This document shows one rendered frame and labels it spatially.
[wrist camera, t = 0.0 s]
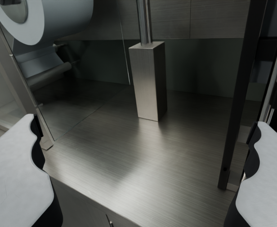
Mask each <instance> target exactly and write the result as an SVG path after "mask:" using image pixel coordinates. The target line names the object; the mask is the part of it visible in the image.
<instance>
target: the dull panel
mask: <svg viewBox="0 0 277 227"><path fill-rule="evenodd" d="M243 39H244V38H207V39H153V41H164V42H165V67H166V89H167V90H173V91H183V92H190V93H197V94H204V95H214V96H221V97H228V98H233V95H234V90H235V84H236V79H237V72H238V67H239V62H240V56H241V50H242V44H243ZM123 41H124V47H125V55H126V62H127V68H128V74H129V80H130V85H134V83H133V76H132V69H131V63H130V54H129V48H130V47H132V46H134V45H136V44H138V43H140V40H123ZM253 63H254V61H253ZM252 67H253V66H252ZM251 73H252V72H251ZM250 77H251V76H250ZM249 81H250V80H249ZM265 87H266V84H264V83H253V82H249V85H248V89H247V93H246V99H245V100H252V101H259V102H262V98H263V95H264V91H265Z"/></svg>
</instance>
